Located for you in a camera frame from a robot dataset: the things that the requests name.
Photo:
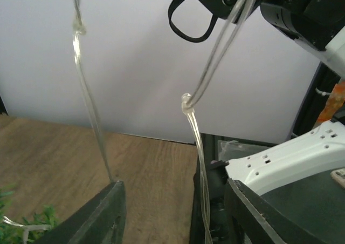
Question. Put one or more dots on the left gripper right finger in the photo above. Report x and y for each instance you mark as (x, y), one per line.
(300, 212)

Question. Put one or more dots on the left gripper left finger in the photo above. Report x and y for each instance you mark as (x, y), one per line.
(101, 220)

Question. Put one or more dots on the small green christmas tree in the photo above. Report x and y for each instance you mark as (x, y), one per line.
(27, 230)

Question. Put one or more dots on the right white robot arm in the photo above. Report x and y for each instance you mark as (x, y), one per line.
(256, 74)

